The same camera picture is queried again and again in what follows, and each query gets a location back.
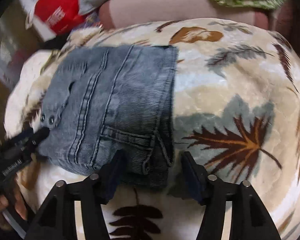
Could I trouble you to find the grey-blue denim pants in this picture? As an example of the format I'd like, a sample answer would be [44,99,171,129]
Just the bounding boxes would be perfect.
[38,45,178,190]

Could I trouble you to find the person's left hand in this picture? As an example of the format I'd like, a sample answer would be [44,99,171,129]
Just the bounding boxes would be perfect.
[0,155,35,234]

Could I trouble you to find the wooden glass-panel door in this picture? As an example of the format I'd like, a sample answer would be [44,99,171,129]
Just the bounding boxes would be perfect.
[0,0,43,137]

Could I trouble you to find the leaf-pattern fleece blanket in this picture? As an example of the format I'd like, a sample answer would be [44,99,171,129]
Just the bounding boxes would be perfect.
[4,18,300,239]

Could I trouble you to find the red paper shopping bag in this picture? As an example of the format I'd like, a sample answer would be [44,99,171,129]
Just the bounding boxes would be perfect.
[19,0,84,41]

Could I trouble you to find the pink quilted bed cover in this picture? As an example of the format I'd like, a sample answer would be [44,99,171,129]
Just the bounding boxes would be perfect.
[98,0,269,29]

